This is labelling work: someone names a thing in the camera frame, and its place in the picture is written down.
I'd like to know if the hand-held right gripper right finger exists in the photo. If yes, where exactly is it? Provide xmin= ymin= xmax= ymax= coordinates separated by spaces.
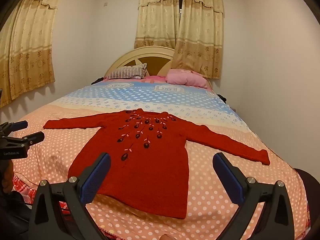
xmin=212 ymin=152 xmax=295 ymax=240

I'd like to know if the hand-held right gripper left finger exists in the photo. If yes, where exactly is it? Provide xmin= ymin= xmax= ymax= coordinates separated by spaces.
xmin=29 ymin=152 xmax=112 ymax=240

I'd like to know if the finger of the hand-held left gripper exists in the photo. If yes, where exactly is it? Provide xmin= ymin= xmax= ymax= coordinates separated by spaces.
xmin=22 ymin=131 xmax=45 ymax=146
xmin=9 ymin=120 xmax=28 ymax=131

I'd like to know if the red knitted flower sweater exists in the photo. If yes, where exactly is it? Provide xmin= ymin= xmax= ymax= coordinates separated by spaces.
xmin=43 ymin=109 xmax=271 ymax=220

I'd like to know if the person's left forearm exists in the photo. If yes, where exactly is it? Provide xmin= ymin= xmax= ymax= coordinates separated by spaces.
xmin=0 ymin=191 xmax=33 ymax=232

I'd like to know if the person's left hand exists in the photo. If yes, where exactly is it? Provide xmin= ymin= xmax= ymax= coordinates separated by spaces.
xmin=1 ymin=159 xmax=14 ymax=193

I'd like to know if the red patterned cloth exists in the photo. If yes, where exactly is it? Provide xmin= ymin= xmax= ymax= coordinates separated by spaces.
xmin=11 ymin=172 xmax=70 ymax=215

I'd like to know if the polka dot bedspread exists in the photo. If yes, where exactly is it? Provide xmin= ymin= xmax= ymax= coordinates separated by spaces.
xmin=10 ymin=79 xmax=310 ymax=240

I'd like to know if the beige patterned side curtain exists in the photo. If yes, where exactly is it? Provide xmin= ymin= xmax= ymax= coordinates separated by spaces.
xmin=0 ymin=0 xmax=65 ymax=108

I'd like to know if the striped pillow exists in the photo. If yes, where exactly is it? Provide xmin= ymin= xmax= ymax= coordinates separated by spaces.
xmin=107 ymin=64 xmax=148 ymax=80

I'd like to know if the pink pillow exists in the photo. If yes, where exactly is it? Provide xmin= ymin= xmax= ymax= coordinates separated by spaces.
xmin=166 ymin=69 xmax=208 ymax=88

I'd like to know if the pink bed sheet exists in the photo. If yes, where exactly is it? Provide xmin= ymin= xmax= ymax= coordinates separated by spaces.
xmin=144 ymin=75 xmax=168 ymax=83

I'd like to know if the cream wooden headboard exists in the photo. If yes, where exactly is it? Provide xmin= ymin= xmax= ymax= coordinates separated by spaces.
xmin=104 ymin=46 xmax=215 ymax=90

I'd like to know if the beige patterned window curtain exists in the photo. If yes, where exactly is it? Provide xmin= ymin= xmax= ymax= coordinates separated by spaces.
xmin=171 ymin=0 xmax=224 ymax=80
xmin=134 ymin=0 xmax=180 ymax=50

